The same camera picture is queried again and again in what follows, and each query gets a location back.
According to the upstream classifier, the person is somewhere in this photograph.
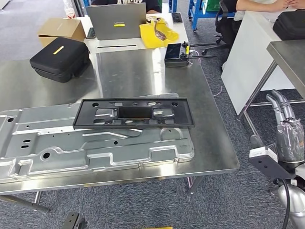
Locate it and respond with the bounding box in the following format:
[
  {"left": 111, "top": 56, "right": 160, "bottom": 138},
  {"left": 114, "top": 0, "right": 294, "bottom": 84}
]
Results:
[
  {"left": 235, "top": 0, "right": 305, "bottom": 23},
  {"left": 91, "top": 0, "right": 163, "bottom": 14}
]

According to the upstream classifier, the white table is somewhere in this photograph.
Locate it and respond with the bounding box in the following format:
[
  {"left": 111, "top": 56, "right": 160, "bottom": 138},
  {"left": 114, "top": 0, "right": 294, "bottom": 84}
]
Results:
[{"left": 78, "top": 12, "right": 189, "bottom": 55}]

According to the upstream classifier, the blue metal cart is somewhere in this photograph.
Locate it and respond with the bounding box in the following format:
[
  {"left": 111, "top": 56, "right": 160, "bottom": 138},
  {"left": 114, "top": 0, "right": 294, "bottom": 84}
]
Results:
[{"left": 188, "top": 0, "right": 236, "bottom": 31}]

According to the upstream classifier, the person's hand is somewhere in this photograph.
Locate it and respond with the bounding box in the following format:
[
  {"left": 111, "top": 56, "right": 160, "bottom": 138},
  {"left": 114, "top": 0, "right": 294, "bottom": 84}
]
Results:
[
  {"left": 287, "top": 0, "right": 305, "bottom": 9},
  {"left": 277, "top": 0, "right": 291, "bottom": 11}
]

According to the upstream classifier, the grey laptop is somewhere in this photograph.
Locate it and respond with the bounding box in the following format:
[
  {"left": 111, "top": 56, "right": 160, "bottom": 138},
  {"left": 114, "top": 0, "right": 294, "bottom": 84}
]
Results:
[{"left": 86, "top": 2, "right": 147, "bottom": 41}]

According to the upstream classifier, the stainless steel table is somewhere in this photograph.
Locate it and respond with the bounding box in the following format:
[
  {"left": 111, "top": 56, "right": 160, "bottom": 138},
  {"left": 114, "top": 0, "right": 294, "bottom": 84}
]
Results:
[{"left": 236, "top": 39, "right": 305, "bottom": 137}]

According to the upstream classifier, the black case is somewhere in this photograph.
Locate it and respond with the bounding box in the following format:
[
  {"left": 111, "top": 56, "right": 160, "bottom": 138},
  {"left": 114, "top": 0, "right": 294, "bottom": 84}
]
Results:
[
  {"left": 273, "top": 9, "right": 305, "bottom": 41},
  {"left": 29, "top": 36, "right": 90, "bottom": 84}
]

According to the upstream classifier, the brown cardboard box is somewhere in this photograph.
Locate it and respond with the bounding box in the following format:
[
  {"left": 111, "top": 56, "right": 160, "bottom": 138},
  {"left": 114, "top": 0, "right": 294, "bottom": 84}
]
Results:
[{"left": 37, "top": 17, "right": 86, "bottom": 48}]

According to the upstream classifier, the right robot hand grey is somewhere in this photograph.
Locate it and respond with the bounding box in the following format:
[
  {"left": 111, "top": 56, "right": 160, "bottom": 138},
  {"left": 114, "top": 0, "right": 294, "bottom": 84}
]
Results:
[{"left": 249, "top": 89, "right": 305, "bottom": 164}]

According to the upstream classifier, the grey moulded fixture tray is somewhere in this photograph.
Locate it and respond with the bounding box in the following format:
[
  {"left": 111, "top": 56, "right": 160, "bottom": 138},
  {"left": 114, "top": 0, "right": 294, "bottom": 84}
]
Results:
[{"left": 0, "top": 92, "right": 195, "bottom": 185}]

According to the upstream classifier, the black chair base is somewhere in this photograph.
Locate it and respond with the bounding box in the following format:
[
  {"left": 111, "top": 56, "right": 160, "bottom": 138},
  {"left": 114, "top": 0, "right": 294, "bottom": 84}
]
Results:
[{"left": 201, "top": 0, "right": 239, "bottom": 56}]

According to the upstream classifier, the green box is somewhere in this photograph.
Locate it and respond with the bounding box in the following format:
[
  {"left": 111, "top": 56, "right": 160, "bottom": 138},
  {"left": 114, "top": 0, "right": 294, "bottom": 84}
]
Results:
[{"left": 204, "top": 0, "right": 221, "bottom": 13}]

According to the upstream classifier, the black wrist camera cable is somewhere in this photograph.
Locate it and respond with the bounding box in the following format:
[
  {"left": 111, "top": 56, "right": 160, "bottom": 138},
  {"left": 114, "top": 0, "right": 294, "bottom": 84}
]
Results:
[{"left": 281, "top": 178, "right": 291, "bottom": 229}]

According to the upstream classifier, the clear plastic bottle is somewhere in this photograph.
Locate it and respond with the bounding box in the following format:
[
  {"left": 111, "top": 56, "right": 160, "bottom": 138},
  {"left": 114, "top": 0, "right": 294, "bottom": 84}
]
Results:
[{"left": 63, "top": 0, "right": 77, "bottom": 20}]

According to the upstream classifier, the stainless steel workbench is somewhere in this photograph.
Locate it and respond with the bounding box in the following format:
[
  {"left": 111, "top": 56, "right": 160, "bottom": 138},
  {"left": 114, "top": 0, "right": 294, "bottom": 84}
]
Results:
[{"left": 0, "top": 47, "right": 240, "bottom": 213}]

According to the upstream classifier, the white cabinet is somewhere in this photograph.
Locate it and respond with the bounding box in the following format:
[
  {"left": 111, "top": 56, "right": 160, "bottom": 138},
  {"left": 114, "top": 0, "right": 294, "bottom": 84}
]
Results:
[{"left": 221, "top": 10, "right": 296, "bottom": 116}]

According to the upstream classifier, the black remote controller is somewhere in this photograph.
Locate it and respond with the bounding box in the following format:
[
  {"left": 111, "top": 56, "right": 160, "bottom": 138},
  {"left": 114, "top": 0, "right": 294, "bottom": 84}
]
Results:
[{"left": 164, "top": 41, "right": 218, "bottom": 68}]

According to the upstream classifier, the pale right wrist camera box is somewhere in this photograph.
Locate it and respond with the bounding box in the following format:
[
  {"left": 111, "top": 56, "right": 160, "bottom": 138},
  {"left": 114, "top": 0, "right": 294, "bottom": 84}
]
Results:
[{"left": 249, "top": 146, "right": 296, "bottom": 180}]

